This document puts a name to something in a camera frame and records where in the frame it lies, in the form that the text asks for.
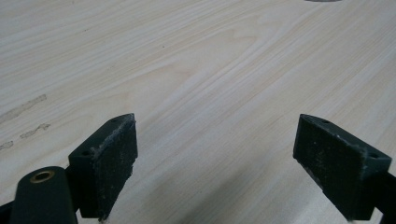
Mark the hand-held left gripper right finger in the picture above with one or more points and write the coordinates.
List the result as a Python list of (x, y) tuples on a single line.
[(339, 169)]

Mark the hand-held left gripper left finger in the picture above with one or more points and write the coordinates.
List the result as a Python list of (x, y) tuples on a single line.
[(104, 174)]

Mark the grey object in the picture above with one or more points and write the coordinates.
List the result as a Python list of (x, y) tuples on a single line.
[(322, 0)]

